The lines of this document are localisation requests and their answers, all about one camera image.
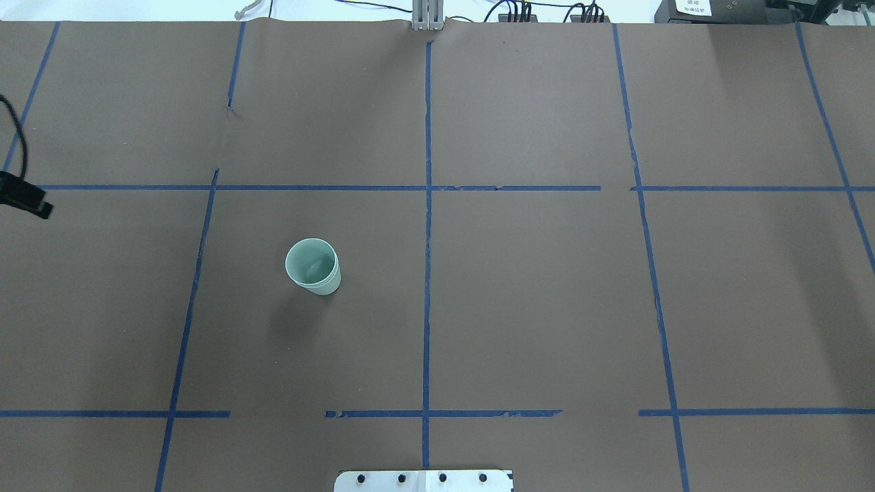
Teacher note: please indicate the white pedestal column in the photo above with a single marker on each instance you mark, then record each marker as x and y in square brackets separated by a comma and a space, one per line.
[426, 480]

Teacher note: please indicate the aluminium frame post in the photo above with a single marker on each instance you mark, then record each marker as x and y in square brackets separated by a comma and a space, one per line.
[428, 15]

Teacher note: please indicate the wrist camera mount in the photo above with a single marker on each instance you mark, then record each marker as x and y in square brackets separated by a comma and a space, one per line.
[20, 194]

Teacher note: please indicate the black mini computer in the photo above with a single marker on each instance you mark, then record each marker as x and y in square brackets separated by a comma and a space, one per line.
[711, 12]

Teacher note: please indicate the orange black adapter box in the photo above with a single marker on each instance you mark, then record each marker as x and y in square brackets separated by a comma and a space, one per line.
[518, 12]

